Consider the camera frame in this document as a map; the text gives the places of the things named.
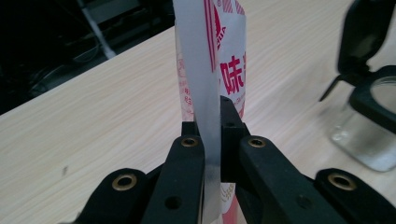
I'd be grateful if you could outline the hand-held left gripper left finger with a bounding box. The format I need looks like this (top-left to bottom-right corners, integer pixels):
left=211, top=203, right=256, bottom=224
left=140, top=120, right=207, bottom=224

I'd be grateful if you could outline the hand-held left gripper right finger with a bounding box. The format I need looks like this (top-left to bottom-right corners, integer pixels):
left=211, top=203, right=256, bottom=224
left=219, top=95, right=347, bottom=224

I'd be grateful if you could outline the pink and clear seasoning bag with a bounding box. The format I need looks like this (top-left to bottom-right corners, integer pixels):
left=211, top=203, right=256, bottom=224
left=172, top=0, right=248, bottom=224

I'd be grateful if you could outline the glass jar with black lid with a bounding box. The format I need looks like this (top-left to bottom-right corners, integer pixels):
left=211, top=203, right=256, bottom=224
left=318, top=0, right=396, bottom=173

